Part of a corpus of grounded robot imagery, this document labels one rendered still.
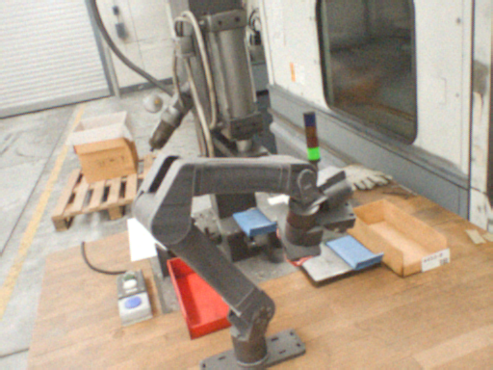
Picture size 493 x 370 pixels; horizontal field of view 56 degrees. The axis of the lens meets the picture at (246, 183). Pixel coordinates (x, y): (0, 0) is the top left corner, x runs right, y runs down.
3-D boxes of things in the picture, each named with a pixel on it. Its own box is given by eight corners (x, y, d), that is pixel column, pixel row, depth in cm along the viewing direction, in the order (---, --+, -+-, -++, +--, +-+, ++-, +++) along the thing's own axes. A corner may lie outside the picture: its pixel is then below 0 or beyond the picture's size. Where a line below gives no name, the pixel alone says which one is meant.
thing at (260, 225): (250, 239, 114) (249, 228, 113) (233, 215, 127) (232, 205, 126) (277, 232, 115) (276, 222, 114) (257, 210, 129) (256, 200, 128)
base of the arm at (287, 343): (190, 332, 87) (197, 356, 80) (288, 299, 91) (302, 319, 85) (198, 364, 90) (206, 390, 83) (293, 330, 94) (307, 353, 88)
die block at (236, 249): (232, 263, 122) (226, 239, 119) (221, 247, 131) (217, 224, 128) (301, 242, 126) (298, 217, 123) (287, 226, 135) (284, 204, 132)
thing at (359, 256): (358, 273, 106) (357, 262, 104) (325, 244, 119) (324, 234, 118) (384, 263, 107) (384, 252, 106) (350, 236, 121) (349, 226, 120)
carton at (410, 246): (402, 281, 105) (401, 251, 102) (347, 235, 127) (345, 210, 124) (450, 265, 108) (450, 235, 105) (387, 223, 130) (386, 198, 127)
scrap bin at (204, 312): (191, 340, 96) (185, 317, 94) (171, 280, 119) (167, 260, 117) (245, 322, 99) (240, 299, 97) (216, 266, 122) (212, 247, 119)
